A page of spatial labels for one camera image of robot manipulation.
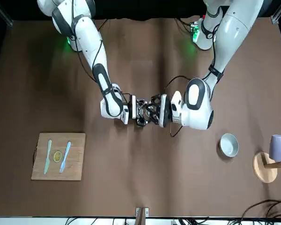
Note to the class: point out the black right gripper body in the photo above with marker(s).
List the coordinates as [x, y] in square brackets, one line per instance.
[138, 112]

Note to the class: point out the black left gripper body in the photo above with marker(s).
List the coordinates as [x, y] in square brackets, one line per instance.
[158, 110]

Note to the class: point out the transparent spice bottle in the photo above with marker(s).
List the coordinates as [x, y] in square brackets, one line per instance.
[147, 110]

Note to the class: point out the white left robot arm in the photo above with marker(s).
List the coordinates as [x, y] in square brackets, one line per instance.
[234, 30]

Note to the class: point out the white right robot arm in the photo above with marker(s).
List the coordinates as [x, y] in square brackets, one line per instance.
[91, 39]

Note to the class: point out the grey round bowl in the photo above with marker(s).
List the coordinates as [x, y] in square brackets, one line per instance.
[229, 145]

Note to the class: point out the wooden cutting board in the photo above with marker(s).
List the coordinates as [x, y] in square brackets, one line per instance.
[72, 168]

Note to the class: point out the blue plastic fork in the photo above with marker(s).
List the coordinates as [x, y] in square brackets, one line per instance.
[65, 157]

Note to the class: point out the green plastic knife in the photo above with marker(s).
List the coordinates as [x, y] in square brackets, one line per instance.
[47, 157]

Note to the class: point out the wooden mug tree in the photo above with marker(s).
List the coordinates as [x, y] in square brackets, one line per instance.
[263, 168]

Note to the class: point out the purple plastic cup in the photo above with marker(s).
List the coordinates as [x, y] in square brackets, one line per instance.
[278, 148]

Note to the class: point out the aluminium post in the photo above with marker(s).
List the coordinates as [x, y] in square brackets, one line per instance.
[142, 216]

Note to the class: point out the dark frame bar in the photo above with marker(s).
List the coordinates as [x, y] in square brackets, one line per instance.
[2, 11]

